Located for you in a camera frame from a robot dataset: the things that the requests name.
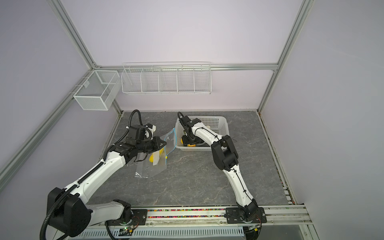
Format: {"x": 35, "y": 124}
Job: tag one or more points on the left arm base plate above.
{"x": 135, "y": 217}

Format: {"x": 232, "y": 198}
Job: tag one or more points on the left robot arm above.
{"x": 78, "y": 193}

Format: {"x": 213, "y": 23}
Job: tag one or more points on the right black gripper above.
{"x": 186, "y": 142}

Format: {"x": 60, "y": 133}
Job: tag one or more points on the clear zip top bag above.
{"x": 146, "y": 169}

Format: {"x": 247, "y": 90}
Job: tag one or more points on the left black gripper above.
{"x": 156, "y": 140}

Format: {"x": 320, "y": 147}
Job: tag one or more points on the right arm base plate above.
{"x": 238, "y": 215}

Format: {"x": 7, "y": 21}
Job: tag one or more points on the white wire wall rack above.
{"x": 166, "y": 78}

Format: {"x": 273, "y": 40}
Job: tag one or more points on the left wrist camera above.
{"x": 151, "y": 128}

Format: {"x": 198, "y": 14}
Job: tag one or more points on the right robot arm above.
{"x": 225, "y": 157}

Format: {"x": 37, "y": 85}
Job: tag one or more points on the white vent grille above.
{"x": 177, "y": 233}

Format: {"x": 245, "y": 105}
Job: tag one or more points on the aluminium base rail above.
{"x": 186, "y": 214}

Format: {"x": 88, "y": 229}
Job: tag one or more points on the white mesh wall box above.
{"x": 99, "y": 90}

